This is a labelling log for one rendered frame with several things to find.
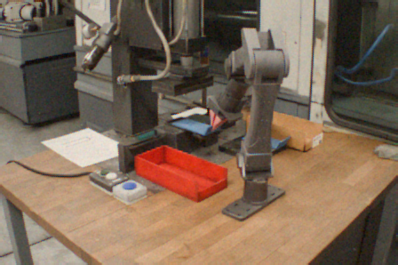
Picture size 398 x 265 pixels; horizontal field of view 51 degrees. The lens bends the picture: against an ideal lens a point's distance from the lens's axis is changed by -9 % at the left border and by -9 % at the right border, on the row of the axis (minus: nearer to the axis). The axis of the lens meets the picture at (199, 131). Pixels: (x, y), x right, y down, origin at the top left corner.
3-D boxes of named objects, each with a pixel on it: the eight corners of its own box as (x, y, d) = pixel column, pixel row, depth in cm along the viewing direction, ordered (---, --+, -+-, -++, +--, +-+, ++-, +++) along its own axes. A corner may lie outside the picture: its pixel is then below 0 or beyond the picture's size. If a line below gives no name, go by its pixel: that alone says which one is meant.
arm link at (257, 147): (239, 161, 119) (250, 45, 101) (264, 159, 120) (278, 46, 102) (243, 176, 114) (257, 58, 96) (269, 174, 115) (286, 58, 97)
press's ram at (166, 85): (176, 107, 137) (175, 8, 127) (123, 92, 154) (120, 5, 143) (216, 94, 150) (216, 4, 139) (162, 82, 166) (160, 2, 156)
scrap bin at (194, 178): (197, 203, 118) (197, 182, 116) (135, 174, 134) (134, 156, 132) (227, 188, 126) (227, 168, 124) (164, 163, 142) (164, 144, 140)
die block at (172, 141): (176, 159, 144) (176, 137, 142) (155, 151, 150) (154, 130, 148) (218, 142, 158) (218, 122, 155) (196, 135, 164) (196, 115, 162)
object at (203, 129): (208, 136, 139) (208, 127, 138) (172, 124, 149) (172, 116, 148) (223, 131, 144) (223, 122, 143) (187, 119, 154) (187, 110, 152)
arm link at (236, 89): (222, 84, 135) (232, 66, 130) (239, 88, 137) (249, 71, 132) (226, 99, 130) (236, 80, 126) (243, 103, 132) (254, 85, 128)
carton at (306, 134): (304, 155, 149) (306, 132, 147) (245, 137, 165) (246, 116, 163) (322, 144, 158) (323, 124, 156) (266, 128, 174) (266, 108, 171)
